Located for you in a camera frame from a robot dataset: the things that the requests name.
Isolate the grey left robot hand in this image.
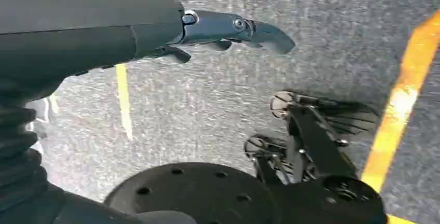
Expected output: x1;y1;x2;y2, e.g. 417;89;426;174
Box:
0;0;296;105

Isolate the short yellow floor mark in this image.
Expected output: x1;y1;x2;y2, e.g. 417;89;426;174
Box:
49;94;60;114

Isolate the thin yellow floor line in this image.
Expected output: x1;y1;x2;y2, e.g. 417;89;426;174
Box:
115;63;134;142

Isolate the wide yellow floor tape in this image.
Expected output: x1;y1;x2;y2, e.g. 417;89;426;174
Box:
361;9;440;224

